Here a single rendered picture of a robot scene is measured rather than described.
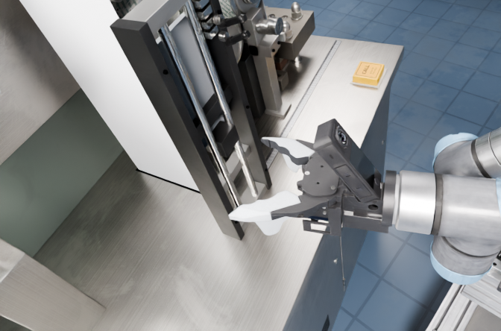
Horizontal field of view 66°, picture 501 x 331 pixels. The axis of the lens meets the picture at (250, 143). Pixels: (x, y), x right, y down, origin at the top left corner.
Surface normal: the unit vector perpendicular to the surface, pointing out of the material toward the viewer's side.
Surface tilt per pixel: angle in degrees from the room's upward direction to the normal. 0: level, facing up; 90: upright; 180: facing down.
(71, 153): 90
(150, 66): 90
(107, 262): 0
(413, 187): 10
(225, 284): 0
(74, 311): 90
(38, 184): 90
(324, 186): 8
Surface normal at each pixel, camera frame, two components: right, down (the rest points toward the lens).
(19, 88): 0.87, 0.23
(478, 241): -0.33, 0.77
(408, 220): -0.33, 0.51
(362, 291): -0.21, -0.65
